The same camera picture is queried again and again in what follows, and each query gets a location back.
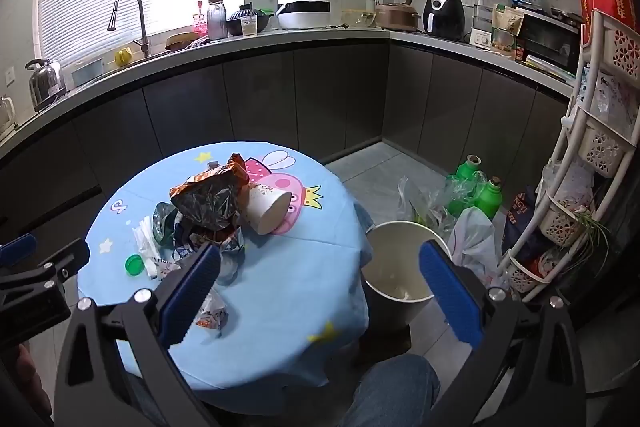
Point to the white printed paper packet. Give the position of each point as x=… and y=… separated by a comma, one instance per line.
x=162, y=266

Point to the dark clay pot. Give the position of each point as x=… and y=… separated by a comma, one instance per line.
x=262, y=19

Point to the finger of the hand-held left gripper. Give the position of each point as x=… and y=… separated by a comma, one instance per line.
x=55, y=274
x=17, y=248

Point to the brown bowls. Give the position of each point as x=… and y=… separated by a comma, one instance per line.
x=182, y=41

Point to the small white appliance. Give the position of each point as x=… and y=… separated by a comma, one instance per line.
x=481, y=40

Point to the silver foil wrapper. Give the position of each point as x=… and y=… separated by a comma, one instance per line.
x=165, y=224

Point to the glass bowl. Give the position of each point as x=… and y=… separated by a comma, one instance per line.
x=357, y=18

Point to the beige green snack bags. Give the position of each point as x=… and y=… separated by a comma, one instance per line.
x=506, y=29

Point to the orange foil wrapper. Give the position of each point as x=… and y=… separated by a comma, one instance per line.
x=220, y=239

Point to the brown foil snack bag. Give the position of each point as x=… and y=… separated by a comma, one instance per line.
x=210, y=202

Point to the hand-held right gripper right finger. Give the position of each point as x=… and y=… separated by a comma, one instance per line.
x=450, y=297

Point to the white plastic bag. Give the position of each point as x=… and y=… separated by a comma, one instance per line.
x=475, y=242

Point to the clear plastic bag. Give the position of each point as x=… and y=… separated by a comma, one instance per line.
x=425, y=204

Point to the steel kettle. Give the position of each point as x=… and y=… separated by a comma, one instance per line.
x=45, y=84

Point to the dark base cabinets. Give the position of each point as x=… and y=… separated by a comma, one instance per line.
x=260, y=97

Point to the pink soap bottle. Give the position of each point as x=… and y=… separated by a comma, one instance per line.
x=199, y=22

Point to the green bottle cap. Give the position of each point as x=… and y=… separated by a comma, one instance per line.
x=134, y=266

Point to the person's jeans leg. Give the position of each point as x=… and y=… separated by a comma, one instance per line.
x=395, y=392

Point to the blue printed tablecloth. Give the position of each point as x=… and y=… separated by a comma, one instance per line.
x=300, y=282

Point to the small green bottle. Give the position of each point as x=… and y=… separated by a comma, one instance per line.
x=489, y=202

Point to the brown cooking pot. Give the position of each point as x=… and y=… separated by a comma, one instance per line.
x=397, y=17

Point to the white red printed wrapper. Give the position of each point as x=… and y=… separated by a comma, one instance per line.
x=212, y=314

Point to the white storage rack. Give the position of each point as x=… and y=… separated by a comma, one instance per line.
x=600, y=142

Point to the steel steamer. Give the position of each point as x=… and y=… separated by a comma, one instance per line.
x=486, y=12

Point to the white black cooker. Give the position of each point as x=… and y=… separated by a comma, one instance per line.
x=305, y=12

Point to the clear plastic piece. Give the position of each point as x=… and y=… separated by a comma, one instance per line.
x=229, y=269

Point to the steel kitchen faucet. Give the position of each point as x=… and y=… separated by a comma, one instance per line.
x=142, y=27

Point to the black air fryer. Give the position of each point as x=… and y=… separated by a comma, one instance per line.
x=444, y=17

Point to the glass jar red lid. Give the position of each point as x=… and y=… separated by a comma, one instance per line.
x=217, y=19

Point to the green scallions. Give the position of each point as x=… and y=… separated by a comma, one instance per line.
x=592, y=232

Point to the glass kettle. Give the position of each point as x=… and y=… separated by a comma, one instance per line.
x=6, y=112

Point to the glass cup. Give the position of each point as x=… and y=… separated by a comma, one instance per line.
x=248, y=27

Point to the large green bottle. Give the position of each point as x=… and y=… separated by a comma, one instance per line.
x=465, y=187

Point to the white round waste bin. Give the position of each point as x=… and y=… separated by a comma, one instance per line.
x=395, y=257

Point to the white wall switch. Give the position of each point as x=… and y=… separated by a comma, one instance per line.
x=9, y=77

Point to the grey kitchen countertop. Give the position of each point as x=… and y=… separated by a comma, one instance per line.
x=310, y=36

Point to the pale blue container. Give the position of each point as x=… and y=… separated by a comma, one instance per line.
x=87, y=73

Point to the dark blue printed bag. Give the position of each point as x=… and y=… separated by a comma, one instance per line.
x=520, y=227

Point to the clear plastic wrapper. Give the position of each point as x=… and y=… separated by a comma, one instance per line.
x=144, y=234

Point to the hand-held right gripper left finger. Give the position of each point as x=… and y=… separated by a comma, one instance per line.
x=190, y=294

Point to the white paper cup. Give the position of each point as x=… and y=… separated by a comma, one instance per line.
x=262, y=207

